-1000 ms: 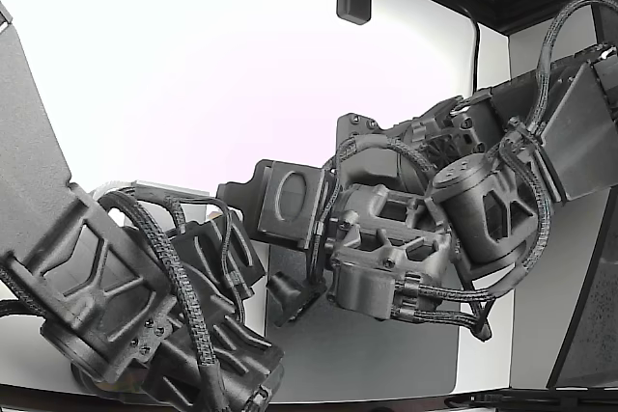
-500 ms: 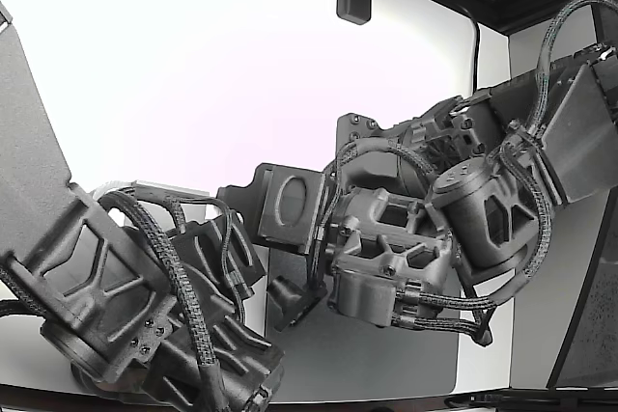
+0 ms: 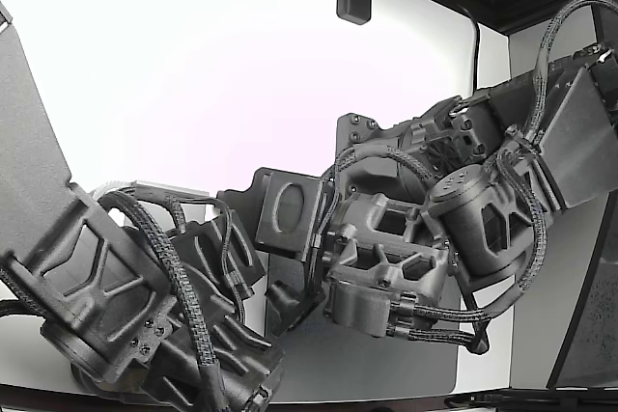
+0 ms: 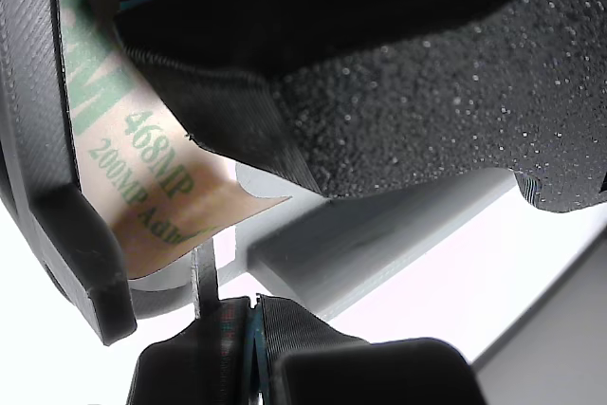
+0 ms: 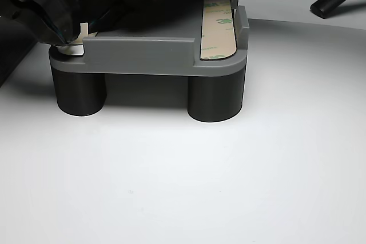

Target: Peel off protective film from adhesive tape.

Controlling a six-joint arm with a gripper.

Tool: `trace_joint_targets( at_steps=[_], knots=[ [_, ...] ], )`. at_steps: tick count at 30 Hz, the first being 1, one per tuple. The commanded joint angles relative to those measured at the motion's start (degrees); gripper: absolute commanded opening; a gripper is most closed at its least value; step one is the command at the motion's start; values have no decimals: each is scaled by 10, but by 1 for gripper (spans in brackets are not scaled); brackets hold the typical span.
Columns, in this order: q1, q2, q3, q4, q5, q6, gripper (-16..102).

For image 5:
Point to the gray printed fixture plate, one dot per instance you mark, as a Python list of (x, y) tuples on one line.
[(143, 52)]

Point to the beige adhesive tape strip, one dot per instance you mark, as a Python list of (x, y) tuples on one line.
[(84, 30), (217, 35)]

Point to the black textured printed clamp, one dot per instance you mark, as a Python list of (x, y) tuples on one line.
[(137, 4)]

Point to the black cylindrical fixture leg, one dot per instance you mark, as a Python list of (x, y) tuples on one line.
[(215, 98), (78, 92)]

